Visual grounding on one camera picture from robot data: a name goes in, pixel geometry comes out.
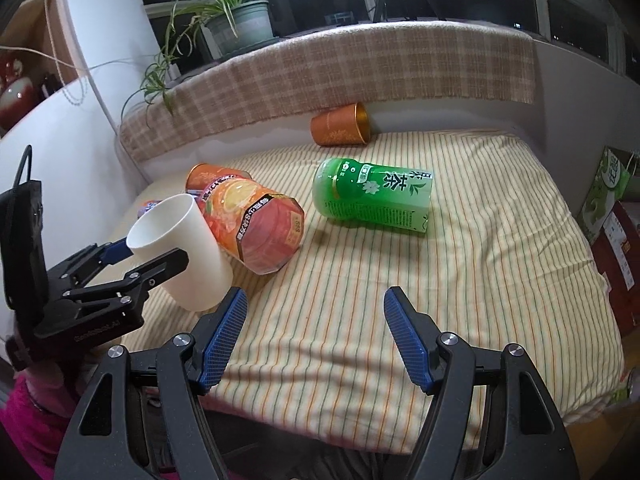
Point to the green cardboard box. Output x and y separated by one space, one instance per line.
607 195

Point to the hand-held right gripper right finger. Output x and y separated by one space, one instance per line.
404 330

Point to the pink orange printed cup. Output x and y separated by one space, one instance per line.
255 225

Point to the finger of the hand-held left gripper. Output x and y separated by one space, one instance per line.
114 253
150 272

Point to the potted spider plant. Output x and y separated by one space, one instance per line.
245 25

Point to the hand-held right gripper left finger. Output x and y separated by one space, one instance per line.
224 330

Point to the plaid beige cloth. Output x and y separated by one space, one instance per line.
350 70

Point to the red cardboard box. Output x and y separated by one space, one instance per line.
625 265

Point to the red ceramic vase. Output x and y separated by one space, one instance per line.
17 96

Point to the brown cup with gold rim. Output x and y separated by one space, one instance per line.
335 127

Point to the small blue printed cup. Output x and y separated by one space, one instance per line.
148 206

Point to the green tea bottle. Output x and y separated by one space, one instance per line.
370 200

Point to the white cup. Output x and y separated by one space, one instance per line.
195 240

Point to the striped bed sheet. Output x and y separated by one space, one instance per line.
360 285

